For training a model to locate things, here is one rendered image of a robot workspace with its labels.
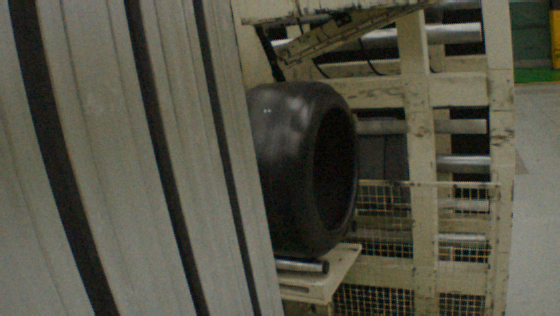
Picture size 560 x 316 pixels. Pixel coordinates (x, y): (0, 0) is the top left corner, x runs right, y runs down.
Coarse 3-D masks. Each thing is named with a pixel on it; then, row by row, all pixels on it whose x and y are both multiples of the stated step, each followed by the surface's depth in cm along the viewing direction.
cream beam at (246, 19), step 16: (240, 0) 160; (256, 0) 158; (272, 0) 155; (288, 0) 153; (304, 0) 150; (320, 0) 148; (336, 0) 145; (352, 0) 143; (368, 0) 141; (400, 0) 136; (416, 0) 144; (240, 16) 163; (256, 16) 160; (272, 16) 157; (288, 16) 155
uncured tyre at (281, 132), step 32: (256, 96) 139; (288, 96) 133; (320, 96) 136; (256, 128) 130; (288, 128) 126; (320, 128) 172; (352, 128) 158; (288, 160) 124; (320, 160) 176; (352, 160) 163; (288, 192) 124; (320, 192) 175; (352, 192) 162; (288, 224) 127; (320, 224) 134; (320, 256) 145
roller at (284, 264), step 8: (280, 256) 149; (288, 256) 148; (280, 264) 148; (288, 264) 146; (296, 264) 145; (304, 264) 144; (312, 264) 143; (320, 264) 142; (328, 264) 143; (304, 272) 145; (312, 272) 143; (320, 272) 142
